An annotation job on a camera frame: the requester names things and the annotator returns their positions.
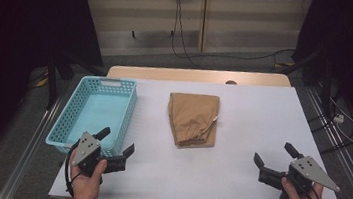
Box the yellow floor cable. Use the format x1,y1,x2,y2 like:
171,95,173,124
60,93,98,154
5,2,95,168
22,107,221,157
27,68,51,92

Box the tan pants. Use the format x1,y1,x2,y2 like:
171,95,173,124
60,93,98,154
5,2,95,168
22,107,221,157
163,90,222,153

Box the black stand legs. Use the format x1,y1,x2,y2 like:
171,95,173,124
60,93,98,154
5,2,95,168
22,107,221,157
275,44,339,115
40,49,110,117

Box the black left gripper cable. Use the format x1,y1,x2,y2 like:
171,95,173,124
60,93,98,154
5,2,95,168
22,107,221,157
61,140,86,199

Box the person's left hand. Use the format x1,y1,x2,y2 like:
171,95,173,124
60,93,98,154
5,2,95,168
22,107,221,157
65,149,110,199

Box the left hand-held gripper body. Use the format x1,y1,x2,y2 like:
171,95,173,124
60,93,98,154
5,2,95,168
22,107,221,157
69,129,131,187

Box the metal floor rail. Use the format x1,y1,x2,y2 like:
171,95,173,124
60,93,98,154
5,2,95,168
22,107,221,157
293,85,353,199
0,91,65,199

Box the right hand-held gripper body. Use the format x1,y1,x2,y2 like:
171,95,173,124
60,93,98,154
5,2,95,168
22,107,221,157
255,150,345,199

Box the black floor cable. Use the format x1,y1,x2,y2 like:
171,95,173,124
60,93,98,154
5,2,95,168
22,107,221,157
198,37,297,77

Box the black hanging cable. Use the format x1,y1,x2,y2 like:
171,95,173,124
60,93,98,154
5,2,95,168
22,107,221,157
168,0,210,68

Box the white table cover sheet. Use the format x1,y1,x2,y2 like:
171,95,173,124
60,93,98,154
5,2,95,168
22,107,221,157
48,61,353,199

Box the light blue plastic basket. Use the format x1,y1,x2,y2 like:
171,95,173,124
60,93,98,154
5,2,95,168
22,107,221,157
44,70,140,162

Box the white power plug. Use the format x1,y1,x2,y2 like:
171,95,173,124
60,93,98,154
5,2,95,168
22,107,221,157
332,112,346,125

